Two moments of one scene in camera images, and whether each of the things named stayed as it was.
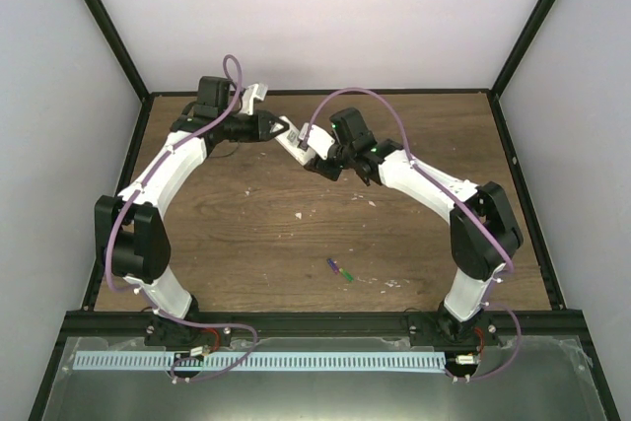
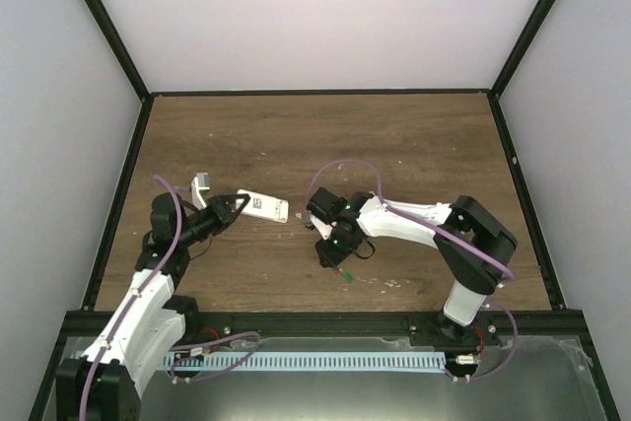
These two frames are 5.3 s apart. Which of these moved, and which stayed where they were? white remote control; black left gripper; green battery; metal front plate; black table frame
Moved: white remote control; black left gripper
Stayed: green battery; black table frame; metal front plate
